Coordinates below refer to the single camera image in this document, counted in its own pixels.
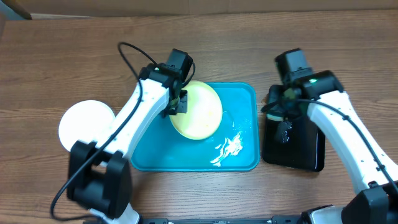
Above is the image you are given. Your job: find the green yellow sponge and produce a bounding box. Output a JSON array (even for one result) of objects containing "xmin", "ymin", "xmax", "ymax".
[{"xmin": 266, "ymin": 105, "xmax": 285, "ymax": 121}]

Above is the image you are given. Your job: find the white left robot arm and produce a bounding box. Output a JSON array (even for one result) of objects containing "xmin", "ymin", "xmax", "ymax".
[{"xmin": 62, "ymin": 63, "xmax": 192, "ymax": 223}]

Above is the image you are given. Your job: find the white foam spill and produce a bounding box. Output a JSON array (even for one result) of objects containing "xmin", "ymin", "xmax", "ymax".
[{"xmin": 210, "ymin": 131, "xmax": 243, "ymax": 167}]

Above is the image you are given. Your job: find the white plate with red smears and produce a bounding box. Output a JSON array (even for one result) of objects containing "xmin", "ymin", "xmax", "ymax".
[{"xmin": 58, "ymin": 100, "xmax": 115, "ymax": 152}]

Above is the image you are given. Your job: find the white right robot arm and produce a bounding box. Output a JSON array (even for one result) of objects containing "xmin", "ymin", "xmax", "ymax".
[{"xmin": 264, "ymin": 68, "xmax": 397, "ymax": 224}]

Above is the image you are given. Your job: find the green rimmed plate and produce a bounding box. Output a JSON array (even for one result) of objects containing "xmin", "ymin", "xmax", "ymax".
[{"xmin": 170, "ymin": 80, "xmax": 223, "ymax": 140}]

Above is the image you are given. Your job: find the teal plastic tray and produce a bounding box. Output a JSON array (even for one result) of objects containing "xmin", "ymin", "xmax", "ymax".
[{"xmin": 131, "ymin": 82, "xmax": 260, "ymax": 172}]

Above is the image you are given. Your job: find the black rectangular tray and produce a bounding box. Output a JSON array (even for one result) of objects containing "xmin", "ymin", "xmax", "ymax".
[{"xmin": 261, "ymin": 97, "xmax": 325, "ymax": 172}]

